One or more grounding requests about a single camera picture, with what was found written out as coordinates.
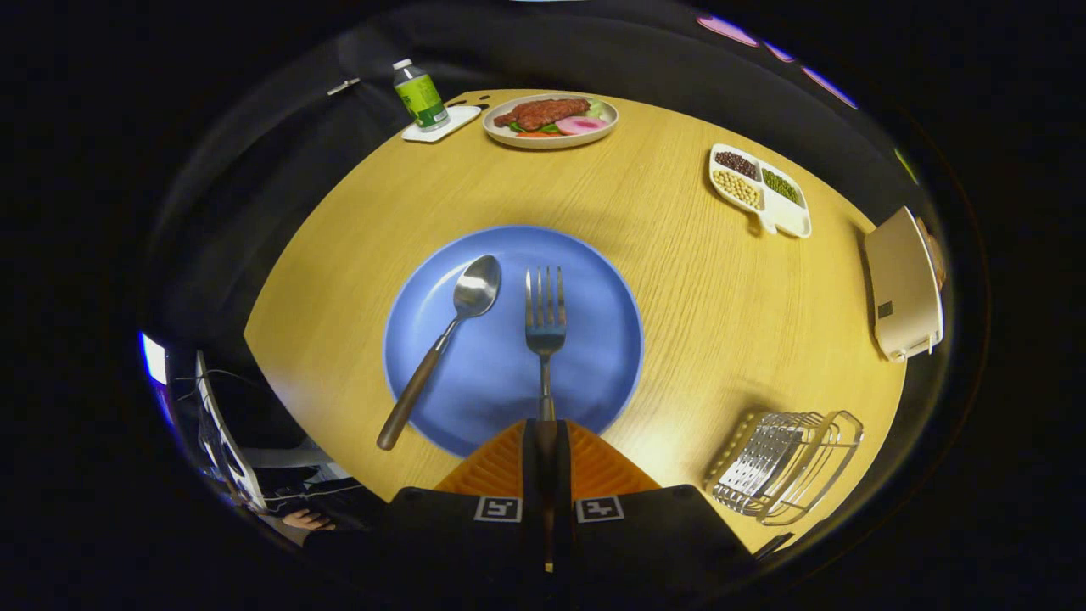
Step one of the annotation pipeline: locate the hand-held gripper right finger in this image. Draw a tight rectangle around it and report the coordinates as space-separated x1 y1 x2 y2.
547 418 760 595

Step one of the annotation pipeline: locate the beige plate with meat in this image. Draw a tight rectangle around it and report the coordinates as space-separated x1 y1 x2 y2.
483 93 619 150

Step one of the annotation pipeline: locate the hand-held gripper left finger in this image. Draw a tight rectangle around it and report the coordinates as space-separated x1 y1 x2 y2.
373 418 548 595

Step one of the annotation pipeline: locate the white divided bean dish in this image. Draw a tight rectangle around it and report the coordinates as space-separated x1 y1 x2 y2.
708 143 813 239

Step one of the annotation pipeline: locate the wooden handled metal spoon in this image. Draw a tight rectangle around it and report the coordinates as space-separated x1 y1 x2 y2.
377 255 502 451

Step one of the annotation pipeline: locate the metal wire rack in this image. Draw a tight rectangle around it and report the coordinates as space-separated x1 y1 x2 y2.
704 410 865 527

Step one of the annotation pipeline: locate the white square coaster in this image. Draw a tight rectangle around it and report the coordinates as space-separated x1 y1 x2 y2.
401 104 482 143

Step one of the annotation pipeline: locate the blue round plate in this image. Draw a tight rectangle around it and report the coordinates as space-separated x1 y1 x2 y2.
383 225 645 459

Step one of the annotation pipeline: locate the white toaster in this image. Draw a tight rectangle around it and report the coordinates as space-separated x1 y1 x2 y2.
864 206 947 363

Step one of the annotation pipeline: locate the green label plastic bottle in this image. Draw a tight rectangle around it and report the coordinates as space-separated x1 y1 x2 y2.
393 59 451 132

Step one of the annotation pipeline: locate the toasted bread slice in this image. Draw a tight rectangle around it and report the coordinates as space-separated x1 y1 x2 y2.
916 216 946 289

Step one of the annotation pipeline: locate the open laptop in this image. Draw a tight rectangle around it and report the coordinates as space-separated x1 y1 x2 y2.
193 350 271 513

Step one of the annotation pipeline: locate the wooden handled metal fork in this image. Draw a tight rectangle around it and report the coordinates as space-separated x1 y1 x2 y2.
523 266 568 574

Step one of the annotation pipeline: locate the lit computer monitor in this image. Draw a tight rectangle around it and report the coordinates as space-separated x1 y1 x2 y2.
140 333 171 388

